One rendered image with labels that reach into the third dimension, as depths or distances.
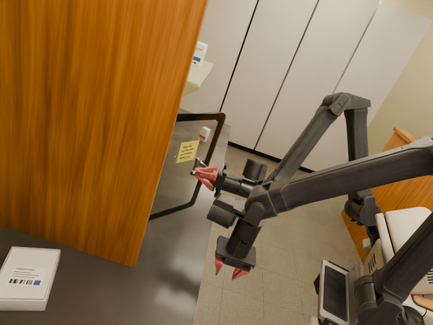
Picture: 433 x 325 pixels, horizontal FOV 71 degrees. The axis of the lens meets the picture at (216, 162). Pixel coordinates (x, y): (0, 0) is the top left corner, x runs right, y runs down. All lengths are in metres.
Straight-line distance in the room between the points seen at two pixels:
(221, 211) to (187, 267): 0.37
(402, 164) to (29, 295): 0.85
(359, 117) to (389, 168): 0.48
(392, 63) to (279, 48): 1.31
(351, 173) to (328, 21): 3.36
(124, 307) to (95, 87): 0.57
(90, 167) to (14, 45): 0.31
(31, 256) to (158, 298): 0.36
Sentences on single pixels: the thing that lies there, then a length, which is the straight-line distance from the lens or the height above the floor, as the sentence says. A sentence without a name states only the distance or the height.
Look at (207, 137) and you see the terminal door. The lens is 1.00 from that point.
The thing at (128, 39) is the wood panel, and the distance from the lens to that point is 0.69.
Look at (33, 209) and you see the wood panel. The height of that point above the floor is 1.04.
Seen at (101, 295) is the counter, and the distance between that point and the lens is 0.94.
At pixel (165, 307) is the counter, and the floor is 0.94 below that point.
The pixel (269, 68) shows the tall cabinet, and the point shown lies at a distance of 3.89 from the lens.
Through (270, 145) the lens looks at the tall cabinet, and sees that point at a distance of 4.19.
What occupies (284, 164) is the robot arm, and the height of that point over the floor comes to 1.32.
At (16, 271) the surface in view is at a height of 0.98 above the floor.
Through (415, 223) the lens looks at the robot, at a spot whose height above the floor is 1.36.
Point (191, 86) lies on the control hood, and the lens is 0.75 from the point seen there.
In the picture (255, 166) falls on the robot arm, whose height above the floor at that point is 1.29.
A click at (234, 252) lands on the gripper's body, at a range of 0.76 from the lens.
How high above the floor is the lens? 1.70
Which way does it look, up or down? 28 degrees down
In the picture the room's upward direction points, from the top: 20 degrees clockwise
